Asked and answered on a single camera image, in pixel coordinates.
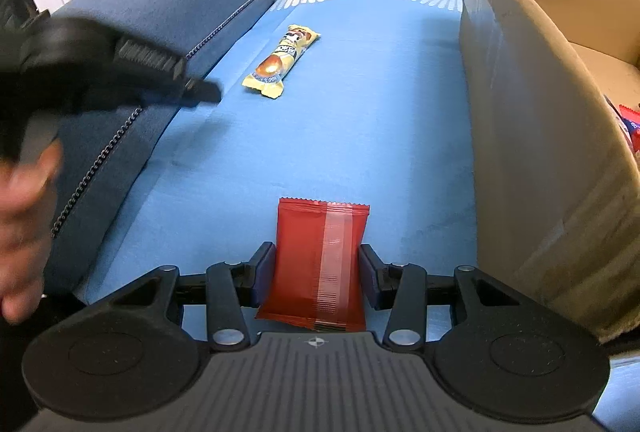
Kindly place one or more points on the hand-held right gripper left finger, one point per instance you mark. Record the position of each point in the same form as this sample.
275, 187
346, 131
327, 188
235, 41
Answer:
265, 268

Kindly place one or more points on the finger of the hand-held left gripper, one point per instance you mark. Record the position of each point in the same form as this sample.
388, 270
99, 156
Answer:
200, 92

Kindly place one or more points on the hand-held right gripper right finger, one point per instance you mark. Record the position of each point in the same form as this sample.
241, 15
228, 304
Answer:
368, 268

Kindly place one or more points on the plain red snack packet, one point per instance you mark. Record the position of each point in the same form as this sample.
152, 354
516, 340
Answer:
300, 262

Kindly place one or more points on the yellow snack bar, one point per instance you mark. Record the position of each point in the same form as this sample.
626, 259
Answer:
280, 61

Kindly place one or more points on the brown cardboard box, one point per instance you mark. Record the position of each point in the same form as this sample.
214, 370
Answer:
525, 136

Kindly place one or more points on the red and blue snack packet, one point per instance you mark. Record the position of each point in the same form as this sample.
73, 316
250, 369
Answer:
627, 124

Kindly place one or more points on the person's left hand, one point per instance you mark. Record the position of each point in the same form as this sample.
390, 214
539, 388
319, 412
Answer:
25, 232

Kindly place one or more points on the blue cream printed sheet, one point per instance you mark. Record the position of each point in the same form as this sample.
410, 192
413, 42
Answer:
375, 136

